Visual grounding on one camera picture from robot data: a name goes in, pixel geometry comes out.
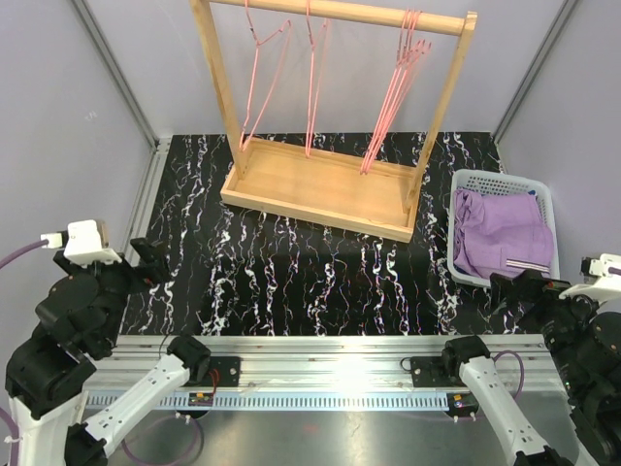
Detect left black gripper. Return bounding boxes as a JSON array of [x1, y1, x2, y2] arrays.
[[57, 236, 170, 350]]

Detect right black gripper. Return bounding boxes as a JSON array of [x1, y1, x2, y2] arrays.
[[490, 266, 613, 396]]

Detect purple trousers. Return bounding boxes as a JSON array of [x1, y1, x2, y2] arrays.
[[453, 188, 554, 279]]

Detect pink wire hanger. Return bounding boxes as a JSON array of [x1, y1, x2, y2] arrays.
[[239, 1, 292, 151]]

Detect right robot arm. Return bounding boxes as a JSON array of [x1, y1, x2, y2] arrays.
[[440, 266, 620, 465]]

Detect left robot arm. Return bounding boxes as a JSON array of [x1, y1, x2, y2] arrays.
[[1, 232, 211, 465]]

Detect pink empty hanger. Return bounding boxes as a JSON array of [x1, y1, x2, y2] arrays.
[[359, 9, 423, 176], [362, 9, 428, 176], [365, 9, 434, 176]]

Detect black marble pattern mat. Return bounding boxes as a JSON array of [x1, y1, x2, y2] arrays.
[[121, 132, 522, 336]]

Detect white plastic basket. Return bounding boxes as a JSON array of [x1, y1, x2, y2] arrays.
[[447, 169, 560, 287]]

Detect wooden clothes rack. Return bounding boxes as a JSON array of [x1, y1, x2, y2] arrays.
[[190, 1, 477, 243]]

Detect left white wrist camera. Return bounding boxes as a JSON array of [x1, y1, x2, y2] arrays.
[[40, 219, 122, 267]]

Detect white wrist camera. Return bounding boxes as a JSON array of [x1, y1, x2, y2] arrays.
[[560, 253, 620, 304], [40, 219, 122, 267]]

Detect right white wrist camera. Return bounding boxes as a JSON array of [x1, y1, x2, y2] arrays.
[[560, 253, 620, 304]]

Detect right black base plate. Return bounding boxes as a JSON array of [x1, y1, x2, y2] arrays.
[[400, 356, 464, 388]]

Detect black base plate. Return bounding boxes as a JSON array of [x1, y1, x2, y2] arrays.
[[400, 356, 464, 388], [183, 356, 242, 388]]

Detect aluminium mounting rail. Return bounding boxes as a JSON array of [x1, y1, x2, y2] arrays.
[[65, 332, 564, 392]]

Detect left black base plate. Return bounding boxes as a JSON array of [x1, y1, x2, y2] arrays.
[[183, 356, 242, 388]]

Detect white slotted cable duct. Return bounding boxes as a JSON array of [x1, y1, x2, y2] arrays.
[[86, 391, 450, 412]]

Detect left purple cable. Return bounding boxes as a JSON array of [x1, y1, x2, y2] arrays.
[[0, 242, 49, 466]]

